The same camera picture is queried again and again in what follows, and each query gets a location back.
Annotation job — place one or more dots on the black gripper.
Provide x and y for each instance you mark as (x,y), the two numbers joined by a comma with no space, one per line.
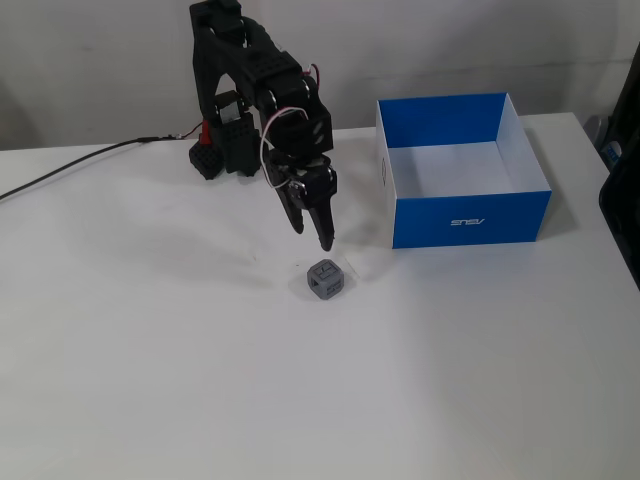
(311,192)

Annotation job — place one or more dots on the gray cube block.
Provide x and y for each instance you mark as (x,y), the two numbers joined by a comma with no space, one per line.
(324,280)

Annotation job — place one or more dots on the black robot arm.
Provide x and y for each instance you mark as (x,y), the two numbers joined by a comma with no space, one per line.
(210,50)

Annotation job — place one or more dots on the blue and white cardboard box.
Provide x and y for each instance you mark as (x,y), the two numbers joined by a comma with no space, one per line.
(465,220)

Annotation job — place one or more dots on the red clamp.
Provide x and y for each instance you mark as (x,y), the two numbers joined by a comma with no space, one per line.
(205,132)

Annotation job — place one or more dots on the gray and blue object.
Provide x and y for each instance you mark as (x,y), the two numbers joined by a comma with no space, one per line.
(597,130)

